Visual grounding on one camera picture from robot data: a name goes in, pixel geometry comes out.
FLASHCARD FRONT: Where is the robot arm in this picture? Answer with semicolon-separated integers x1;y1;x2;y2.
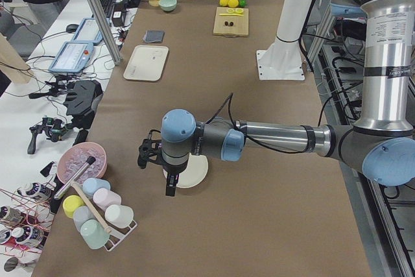
157;0;414;196

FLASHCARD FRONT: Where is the white cup rack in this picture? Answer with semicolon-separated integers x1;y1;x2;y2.
104;220;138;252

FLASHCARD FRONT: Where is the whole yellow lemon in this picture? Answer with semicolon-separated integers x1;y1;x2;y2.
227;0;239;8
219;0;229;6

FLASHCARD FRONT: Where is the blue teach pendant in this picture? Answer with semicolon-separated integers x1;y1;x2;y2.
49;41;94;74
72;18;103;45

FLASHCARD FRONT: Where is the cream rabbit tray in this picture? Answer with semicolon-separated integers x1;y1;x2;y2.
123;45;169;82

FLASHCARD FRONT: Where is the black computer mouse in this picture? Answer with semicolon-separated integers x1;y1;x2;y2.
65;23;78;34

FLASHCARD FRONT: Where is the blue cup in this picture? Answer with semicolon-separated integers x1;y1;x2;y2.
82;178;111;199

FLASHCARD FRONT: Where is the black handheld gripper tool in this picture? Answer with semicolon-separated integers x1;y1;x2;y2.
27;117;73;154

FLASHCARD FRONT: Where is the wooden cutting board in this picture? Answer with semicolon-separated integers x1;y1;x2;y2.
213;7;249;37

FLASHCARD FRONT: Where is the mint green bowl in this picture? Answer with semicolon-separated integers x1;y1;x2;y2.
158;0;178;12

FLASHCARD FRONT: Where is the yellow cup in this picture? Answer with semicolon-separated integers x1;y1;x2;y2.
63;195;85;219

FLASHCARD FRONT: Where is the round cream plate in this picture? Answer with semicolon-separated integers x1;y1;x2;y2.
176;154;208;188

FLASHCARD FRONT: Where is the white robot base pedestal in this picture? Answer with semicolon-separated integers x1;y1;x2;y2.
257;0;312;80

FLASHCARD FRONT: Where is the grey folded cloth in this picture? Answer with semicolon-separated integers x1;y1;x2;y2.
143;30;165;43

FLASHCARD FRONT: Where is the mint green cup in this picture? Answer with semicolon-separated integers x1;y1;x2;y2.
80;219;110;250

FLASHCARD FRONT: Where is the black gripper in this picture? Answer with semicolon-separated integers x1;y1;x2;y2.
163;162;187;197

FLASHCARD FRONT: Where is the metal ice scoop black tip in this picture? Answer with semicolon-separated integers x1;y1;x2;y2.
53;156;96;200

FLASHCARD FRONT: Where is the pink cup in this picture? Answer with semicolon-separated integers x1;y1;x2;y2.
93;188;122;211

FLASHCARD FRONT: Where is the aluminium frame post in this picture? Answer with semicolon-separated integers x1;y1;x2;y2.
87;0;121;66

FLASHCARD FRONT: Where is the grey cup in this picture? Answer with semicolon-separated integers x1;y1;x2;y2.
73;206;95;232

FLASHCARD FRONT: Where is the white cup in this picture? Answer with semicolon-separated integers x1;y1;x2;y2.
105;204;134;228

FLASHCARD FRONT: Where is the black device stand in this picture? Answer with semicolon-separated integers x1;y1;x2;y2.
64;80;103;145

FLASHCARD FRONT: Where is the pink bowl of ice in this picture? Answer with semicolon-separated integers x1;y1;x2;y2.
57;142;107;184

